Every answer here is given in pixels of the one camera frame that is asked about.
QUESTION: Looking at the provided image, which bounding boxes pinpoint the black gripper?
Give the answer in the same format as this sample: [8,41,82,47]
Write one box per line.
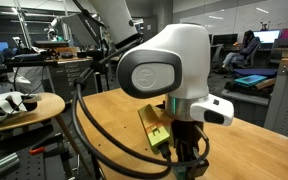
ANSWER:
[171,119,210,180]

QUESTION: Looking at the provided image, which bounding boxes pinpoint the gray plastic bin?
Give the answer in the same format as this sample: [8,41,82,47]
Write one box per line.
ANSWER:
[220,88,272,128]

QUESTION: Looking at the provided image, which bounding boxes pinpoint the teal flat box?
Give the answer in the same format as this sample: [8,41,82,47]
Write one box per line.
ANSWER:
[234,74,268,89]

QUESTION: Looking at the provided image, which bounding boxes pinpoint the wooden plank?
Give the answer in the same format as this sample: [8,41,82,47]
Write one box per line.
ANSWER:
[254,77,277,91]

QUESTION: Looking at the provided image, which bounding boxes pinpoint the blue cushion mat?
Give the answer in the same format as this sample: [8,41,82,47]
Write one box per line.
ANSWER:
[233,67,279,80]

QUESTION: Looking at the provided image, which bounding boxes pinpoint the person in dark jacket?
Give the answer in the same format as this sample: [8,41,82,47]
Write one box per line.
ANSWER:
[221,29,262,73]

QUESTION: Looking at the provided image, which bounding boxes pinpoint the dark computer monitor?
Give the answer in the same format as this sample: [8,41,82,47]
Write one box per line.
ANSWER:
[211,33,239,47]

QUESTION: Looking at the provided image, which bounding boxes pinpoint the lit white monitor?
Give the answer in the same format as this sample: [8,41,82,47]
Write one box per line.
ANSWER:
[252,29,282,45]

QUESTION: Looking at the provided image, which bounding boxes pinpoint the gray drawer cabinet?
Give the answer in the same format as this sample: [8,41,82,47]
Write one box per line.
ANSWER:
[48,58,99,103]

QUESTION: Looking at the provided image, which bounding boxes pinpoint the round wooden side table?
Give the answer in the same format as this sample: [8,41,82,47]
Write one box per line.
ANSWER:
[0,92,92,177]

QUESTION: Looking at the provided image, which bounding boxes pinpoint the black perforated breadboard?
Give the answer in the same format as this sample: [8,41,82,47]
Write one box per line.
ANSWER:
[0,145,69,180]

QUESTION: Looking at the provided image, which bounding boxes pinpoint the black softbox panel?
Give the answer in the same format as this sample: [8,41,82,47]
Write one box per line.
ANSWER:
[61,13,102,48]

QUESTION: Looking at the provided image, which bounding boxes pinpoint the small black cup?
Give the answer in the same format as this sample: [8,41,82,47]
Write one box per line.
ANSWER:
[20,94,40,112]

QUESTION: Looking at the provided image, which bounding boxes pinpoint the aluminum extrusion bar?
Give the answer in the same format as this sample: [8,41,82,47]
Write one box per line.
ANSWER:
[0,152,21,178]

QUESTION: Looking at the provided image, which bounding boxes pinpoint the white cloth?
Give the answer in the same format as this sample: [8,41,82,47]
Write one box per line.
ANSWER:
[0,91,29,123]

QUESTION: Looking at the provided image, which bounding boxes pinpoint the yellow-green wrist camera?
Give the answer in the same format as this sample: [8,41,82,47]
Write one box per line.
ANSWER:
[137,103,175,155]

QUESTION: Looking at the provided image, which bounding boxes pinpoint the thick black cable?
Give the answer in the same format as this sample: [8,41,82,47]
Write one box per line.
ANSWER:
[71,78,173,180]

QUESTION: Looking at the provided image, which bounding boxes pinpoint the red handled tool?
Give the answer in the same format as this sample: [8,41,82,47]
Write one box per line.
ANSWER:
[28,145,47,157]

